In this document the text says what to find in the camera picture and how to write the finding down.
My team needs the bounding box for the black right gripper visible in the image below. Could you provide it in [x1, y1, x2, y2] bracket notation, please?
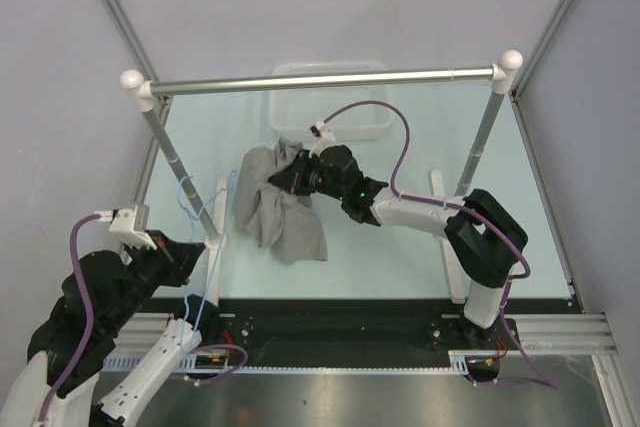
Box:
[272, 148, 347, 201]

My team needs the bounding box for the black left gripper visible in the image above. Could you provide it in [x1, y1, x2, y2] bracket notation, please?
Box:
[104, 226, 206, 329]

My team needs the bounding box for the grey t shirt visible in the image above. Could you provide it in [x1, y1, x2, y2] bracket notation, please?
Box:
[232, 138, 328, 265]

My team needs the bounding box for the light blue plastic hanger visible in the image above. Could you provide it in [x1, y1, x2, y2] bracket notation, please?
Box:
[177, 170, 238, 352]

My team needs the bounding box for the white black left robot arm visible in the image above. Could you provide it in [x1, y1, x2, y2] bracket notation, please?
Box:
[28, 230, 221, 426]

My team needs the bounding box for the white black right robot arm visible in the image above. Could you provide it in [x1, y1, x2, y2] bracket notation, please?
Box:
[268, 145, 528, 349]

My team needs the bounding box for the white perforated plastic basket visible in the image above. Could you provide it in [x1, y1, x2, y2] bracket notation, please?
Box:
[268, 61, 395, 143]

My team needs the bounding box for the silver clothes rack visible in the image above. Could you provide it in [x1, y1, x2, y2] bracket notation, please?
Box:
[118, 49, 524, 308]

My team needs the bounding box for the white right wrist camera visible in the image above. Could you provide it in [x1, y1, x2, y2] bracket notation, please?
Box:
[308, 121, 336, 158]

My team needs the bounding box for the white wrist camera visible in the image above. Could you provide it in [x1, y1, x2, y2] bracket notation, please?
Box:
[95, 203, 156, 249]
[308, 121, 336, 158]

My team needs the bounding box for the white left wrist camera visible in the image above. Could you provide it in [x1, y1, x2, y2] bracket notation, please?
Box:
[95, 203, 156, 249]

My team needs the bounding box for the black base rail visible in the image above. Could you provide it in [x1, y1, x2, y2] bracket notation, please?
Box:
[162, 299, 519, 371]

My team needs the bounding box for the white slotted cable duct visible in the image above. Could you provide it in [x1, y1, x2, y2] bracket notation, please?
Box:
[102, 351, 501, 376]

